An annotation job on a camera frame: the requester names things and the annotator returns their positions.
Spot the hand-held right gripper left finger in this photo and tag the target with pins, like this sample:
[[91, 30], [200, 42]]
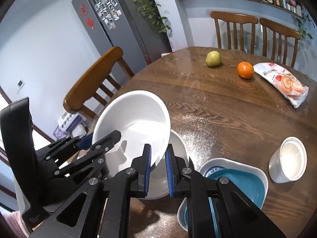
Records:
[[147, 168]]

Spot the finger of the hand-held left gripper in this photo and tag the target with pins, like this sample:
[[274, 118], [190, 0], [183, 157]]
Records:
[[109, 138], [85, 142]]

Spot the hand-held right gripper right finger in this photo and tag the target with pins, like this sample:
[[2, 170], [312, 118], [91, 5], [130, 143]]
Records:
[[169, 171]]

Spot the large pale grey bowl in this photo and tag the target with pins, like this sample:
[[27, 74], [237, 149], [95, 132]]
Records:
[[180, 146]]

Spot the medium white bowl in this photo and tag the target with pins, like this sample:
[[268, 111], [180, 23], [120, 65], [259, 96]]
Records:
[[133, 121]]

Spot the plain blue plate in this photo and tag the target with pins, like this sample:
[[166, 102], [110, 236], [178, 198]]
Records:
[[237, 186]]

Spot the small deep white bowl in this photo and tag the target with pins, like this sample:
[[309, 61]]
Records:
[[288, 161]]

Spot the white printed cartons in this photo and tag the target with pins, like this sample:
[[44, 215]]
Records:
[[69, 124]]

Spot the wooden chair with curved backrest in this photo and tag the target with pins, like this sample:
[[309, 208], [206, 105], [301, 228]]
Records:
[[91, 84]]

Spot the pink garment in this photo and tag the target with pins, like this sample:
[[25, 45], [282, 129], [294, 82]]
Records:
[[10, 219]]

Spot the grey refrigerator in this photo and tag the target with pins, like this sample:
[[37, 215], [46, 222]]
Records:
[[128, 34]]

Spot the red fridge sticker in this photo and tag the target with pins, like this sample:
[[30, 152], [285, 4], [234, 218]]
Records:
[[84, 9], [90, 23]]

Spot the green pear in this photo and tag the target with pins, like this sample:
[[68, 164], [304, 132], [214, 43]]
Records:
[[213, 58]]

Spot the orange tangerine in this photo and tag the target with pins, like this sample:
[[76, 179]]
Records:
[[245, 70]]

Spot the cluster of fridge photos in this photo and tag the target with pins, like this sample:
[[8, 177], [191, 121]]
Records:
[[105, 2]]

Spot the long trailing green vine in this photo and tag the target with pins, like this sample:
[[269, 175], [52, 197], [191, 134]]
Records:
[[148, 5]]

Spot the white snack bag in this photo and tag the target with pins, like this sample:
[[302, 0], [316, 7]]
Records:
[[282, 81]]

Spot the wooden slatted dining chair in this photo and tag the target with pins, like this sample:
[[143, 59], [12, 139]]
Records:
[[232, 17], [279, 27]]

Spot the small trailing green vine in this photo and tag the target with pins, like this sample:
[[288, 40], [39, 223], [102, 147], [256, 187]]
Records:
[[304, 27]]

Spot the white wall control panel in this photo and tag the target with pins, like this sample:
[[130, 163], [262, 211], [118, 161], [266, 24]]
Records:
[[20, 83]]

